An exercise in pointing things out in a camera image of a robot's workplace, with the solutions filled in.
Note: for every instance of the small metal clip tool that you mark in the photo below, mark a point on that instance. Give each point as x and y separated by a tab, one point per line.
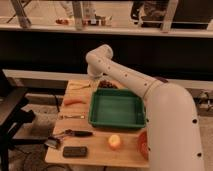
52	143

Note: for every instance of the green plastic tray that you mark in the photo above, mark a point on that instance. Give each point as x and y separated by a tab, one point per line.
116	108

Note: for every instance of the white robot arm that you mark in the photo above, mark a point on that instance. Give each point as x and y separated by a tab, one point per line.
173	134

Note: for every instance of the yellow apple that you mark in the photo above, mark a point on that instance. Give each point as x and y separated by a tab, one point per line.
114	142

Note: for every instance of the orange carrot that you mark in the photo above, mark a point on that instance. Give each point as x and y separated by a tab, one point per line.
73	101

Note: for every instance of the red bowl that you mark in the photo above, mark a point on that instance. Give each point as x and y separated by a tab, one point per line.
142	144

